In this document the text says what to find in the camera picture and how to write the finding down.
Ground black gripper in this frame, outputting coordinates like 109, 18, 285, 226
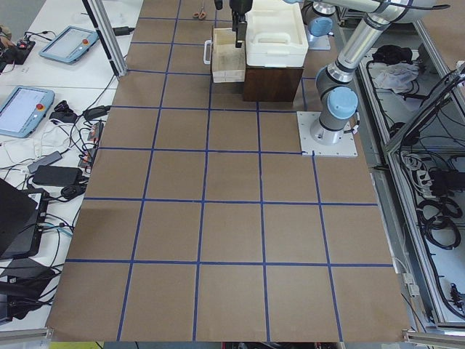
229, 0, 253, 49

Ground orange grey scissors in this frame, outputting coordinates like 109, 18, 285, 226
192, 1, 206, 20

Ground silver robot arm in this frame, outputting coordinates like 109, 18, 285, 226
301, 1, 336, 37
302, 0, 449, 145

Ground light wooden drawer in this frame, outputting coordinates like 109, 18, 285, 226
203, 28, 246, 84

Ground dark brown wooden cabinet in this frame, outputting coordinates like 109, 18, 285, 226
243, 65, 304, 103

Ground upper blue teach pendant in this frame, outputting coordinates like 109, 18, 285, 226
39, 25, 99, 64

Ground blue teach pendant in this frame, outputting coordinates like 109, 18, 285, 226
1, 86, 55, 138
39, 25, 99, 64

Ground white crumpled cloth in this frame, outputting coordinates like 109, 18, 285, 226
373, 63, 419, 93

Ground lower blue teach pendant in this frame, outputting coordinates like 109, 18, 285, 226
1, 86, 55, 138

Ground black power adapter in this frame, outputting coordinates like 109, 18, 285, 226
32, 166, 83, 187

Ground black laptop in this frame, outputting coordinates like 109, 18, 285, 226
1, 180, 49, 260

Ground aluminium frame post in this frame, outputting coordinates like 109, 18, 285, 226
82, 0, 127, 78

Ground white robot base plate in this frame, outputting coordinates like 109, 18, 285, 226
296, 111, 358, 158

